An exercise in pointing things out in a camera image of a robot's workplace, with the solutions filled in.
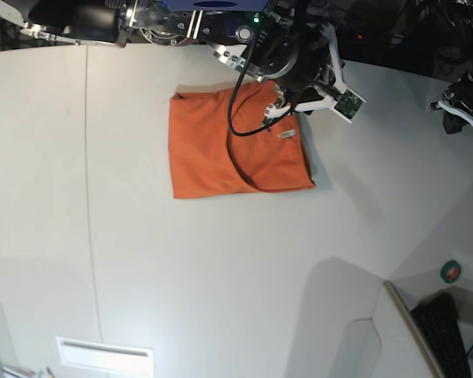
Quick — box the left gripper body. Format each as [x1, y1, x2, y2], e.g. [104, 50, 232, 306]
[429, 76, 473, 127]

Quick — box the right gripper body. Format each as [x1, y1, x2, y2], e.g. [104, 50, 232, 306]
[262, 23, 366, 124]

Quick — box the orange t-shirt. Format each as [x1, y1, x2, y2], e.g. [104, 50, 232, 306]
[168, 83, 315, 199]

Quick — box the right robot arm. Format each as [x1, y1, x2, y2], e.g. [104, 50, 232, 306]
[0, 1, 364, 128]

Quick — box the blue box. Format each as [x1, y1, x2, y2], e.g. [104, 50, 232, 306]
[162, 0, 268, 12]

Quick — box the green tape roll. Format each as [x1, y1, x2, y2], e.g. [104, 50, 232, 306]
[440, 260, 462, 284]

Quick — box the black keyboard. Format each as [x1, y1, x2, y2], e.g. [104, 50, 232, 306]
[412, 292, 471, 378]

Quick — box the white partition board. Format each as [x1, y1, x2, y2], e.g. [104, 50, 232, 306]
[384, 281, 445, 378]

